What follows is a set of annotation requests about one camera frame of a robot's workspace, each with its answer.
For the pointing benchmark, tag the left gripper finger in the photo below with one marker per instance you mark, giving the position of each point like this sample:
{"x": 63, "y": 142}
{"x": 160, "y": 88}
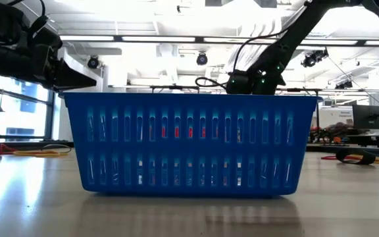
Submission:
{"x": 74, "y": 79}

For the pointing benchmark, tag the black rubber band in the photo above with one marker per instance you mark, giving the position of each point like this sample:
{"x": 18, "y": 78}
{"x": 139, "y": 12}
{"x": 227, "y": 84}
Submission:
{"x": 56, "y": 145}
{"x": 368, "y": 158}

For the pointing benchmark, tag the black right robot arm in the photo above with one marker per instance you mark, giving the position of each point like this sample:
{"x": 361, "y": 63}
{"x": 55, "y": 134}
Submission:
{"x": 308, "y": 23}

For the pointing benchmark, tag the red rubber band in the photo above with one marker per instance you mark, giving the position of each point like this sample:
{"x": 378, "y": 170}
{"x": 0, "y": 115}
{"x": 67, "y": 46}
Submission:
{"x": 3, "y": 149}
{"x": 329, "y": 158}

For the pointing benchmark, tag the blue plastic basket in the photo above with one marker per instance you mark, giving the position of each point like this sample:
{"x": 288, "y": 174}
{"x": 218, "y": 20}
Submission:
{"x": 189, "y": 102}

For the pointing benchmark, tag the white cabinet with label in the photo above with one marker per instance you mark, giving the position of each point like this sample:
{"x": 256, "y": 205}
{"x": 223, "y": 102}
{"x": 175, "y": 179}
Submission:
{"x": 336, "y": 115}

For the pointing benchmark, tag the orange black equipment pile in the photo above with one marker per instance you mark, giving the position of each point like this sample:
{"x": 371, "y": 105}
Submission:
{"x": 331, "y": 133}

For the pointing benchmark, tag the black desk monitor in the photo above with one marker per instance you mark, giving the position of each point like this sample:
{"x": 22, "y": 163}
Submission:
{"x": 368, "y": 116}

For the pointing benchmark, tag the black desk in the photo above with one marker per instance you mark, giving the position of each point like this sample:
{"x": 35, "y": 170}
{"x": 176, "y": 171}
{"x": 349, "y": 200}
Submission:
{"x": 367, "y": 137}

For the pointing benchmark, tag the silver ventilation duct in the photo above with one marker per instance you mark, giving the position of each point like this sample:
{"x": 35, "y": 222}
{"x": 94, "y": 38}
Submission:
{"x": 248, "y": 56}

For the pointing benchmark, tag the window with dark frame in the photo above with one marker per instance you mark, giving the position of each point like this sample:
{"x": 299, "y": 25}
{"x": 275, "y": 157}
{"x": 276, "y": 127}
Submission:
{"x": 18, "y": 115}

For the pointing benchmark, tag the black hanging camera cluster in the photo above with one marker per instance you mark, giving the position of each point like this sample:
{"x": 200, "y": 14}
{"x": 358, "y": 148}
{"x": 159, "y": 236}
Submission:
{"x": 313, "y": 58}

